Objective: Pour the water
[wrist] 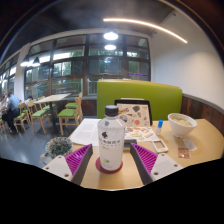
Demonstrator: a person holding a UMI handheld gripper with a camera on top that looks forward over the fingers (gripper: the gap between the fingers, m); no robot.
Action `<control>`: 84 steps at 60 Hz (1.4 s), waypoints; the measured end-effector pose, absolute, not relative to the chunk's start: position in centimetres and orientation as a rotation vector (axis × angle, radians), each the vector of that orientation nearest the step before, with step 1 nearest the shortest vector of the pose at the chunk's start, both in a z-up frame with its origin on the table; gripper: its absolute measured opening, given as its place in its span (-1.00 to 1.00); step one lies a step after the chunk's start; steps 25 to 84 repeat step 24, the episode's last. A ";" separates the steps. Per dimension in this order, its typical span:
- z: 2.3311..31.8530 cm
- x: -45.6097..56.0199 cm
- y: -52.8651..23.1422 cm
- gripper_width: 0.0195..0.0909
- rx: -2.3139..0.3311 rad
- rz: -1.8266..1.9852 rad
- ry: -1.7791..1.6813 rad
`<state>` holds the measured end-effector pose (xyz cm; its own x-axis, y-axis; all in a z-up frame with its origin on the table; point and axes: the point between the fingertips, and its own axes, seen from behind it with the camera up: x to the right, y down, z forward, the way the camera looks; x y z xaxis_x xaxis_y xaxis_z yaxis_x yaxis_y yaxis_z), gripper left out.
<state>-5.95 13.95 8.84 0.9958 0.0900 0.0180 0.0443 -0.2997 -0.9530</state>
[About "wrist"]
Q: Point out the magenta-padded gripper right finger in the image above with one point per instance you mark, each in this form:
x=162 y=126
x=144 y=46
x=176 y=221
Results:
x=146 y=161

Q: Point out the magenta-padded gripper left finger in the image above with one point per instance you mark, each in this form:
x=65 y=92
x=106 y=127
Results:
x=76 y=161

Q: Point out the clear water bottle black cap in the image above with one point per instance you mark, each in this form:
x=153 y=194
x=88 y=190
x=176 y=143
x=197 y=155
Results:
x=111 y=140

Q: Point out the small white rectangular device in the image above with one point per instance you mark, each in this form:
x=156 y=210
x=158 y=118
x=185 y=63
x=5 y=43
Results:
x=159 y=146

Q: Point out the speckled ceramic mug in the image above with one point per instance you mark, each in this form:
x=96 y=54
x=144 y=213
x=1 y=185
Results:
x=58 y=146

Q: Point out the white paper sheets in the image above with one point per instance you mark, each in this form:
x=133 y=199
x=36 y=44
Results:
x=85 y=131

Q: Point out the flat round red coaster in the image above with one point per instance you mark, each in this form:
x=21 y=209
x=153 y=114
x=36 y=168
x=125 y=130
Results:
x=115 y=170

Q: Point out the small blue-capped bottle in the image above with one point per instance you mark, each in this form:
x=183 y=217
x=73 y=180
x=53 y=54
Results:
x=159 y=128

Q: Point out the small reddish packet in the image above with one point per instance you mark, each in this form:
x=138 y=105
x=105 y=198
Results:
x=183 y=153

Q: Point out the clear plastic packet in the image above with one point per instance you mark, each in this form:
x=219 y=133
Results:
x=190 y=144

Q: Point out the black tablet with sticker case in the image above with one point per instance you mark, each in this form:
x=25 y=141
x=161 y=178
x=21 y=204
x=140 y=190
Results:
x=136 y=115

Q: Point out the group of green-seated wooden chairs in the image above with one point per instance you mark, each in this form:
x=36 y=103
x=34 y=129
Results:
x=66 y=112

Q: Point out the white bowl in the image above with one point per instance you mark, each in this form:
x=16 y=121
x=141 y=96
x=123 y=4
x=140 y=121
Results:
x=181 y=124

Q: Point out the light wooden dining table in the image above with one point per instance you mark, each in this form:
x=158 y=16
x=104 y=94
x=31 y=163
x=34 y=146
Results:
x=53 y=97

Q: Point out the green upholstered bench backrest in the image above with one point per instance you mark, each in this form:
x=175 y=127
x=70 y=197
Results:
x=150 y=93

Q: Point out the person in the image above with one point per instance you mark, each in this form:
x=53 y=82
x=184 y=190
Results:
x=12 y=110

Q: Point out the dark pendant lamp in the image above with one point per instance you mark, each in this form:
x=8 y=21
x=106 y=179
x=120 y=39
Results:
x=36 y=63
x=25 y=63

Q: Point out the round ceiling light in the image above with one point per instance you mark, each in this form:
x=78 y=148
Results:
x=110 y=36

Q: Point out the long linear ceiling light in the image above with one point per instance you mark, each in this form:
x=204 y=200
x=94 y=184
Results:
x=146 y=24

